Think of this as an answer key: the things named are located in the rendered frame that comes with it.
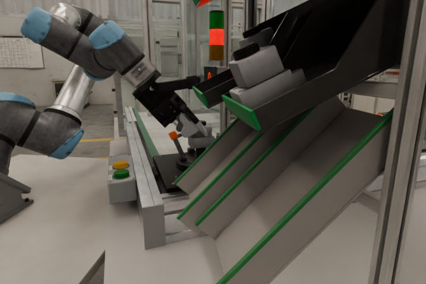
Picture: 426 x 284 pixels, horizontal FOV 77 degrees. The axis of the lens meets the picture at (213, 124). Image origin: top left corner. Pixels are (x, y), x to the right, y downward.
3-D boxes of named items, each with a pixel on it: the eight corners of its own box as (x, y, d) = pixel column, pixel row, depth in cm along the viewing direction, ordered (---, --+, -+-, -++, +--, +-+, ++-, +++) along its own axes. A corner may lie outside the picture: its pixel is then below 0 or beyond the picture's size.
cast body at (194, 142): (191, 149, 73) (191, 123, 71) (187, 144, 77) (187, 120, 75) (220, 146, 75) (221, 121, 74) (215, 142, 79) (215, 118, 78)
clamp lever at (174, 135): (180, 159, 73) (169, 134, 71) (179, 156, 75) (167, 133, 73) (192, 153, 74) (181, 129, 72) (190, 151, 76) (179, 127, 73)
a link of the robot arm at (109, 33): (103, 28, 67) (116, 11, 61) (135, 63, 71) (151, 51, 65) (80, 45, 63) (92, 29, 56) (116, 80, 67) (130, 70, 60)
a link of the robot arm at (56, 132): (13, 149, 82) (83, 21, 106) (63, 165, 90) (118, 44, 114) (19, 142, 74) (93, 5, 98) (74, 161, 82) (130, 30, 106)
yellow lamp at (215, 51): (212, 60, 89) (212, 44, 88) (207, 60, 93) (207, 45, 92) (225, 60, 90) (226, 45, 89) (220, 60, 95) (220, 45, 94)
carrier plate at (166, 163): (167, 196, 62) (166, 187, 62) (153, 161, 84) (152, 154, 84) (258, 181, 70) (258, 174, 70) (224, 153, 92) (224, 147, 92)
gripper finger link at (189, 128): (194, 148, 72) (170, 123, 71) (210, 133, 73) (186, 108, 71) (195, 149, 69) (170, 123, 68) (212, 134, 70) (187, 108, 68)
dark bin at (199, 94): (207, 109, 39) (184, 61, 37) (197, 97, 51) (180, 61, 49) (374, 26, 40) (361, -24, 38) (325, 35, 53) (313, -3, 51)
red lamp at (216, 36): (212, 44, 87) (212, 28, 86) (207, 45, 92) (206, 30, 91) (226, 44, 89) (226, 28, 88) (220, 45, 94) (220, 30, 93)
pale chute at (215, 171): (197, 234, 43) (176, 219, 41) (189, 195, 55) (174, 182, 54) (324, 106, 41) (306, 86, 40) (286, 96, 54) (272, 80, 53)
